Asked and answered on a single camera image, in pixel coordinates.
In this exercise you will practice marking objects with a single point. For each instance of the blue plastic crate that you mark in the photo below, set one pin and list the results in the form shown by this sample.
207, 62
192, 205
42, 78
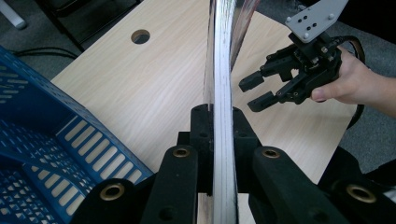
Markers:
37, 124

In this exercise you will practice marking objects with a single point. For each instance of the glossy illustrated magazine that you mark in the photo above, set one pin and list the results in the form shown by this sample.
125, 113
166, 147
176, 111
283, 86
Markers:
222, 93

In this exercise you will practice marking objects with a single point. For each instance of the black furniture frame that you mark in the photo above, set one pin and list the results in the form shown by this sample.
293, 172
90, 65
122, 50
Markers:
77, 25

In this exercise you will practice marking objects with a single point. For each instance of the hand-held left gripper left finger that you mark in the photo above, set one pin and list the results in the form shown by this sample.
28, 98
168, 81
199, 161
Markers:
204, 137

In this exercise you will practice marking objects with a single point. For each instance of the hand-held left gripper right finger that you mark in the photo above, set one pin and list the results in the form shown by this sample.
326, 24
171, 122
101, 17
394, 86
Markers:
244, 140

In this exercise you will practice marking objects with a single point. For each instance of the white furniture leg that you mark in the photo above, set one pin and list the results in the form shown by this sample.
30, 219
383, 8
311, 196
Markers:
12, 15

